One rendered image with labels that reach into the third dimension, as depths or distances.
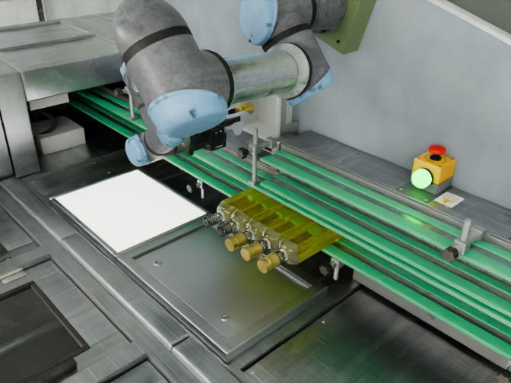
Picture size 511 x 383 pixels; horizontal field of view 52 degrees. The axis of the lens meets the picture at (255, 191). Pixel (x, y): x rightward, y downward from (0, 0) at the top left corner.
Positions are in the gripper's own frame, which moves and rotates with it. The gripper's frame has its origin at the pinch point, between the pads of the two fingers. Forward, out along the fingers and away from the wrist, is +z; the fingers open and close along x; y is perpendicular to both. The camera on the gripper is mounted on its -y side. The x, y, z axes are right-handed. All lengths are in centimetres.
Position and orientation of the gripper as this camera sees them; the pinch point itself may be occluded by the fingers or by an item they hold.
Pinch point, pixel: (240, 110)
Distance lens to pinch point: 147.7
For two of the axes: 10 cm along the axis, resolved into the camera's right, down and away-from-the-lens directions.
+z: 7.3, -3.3, 6.0
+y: 0.1, 8.8, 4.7
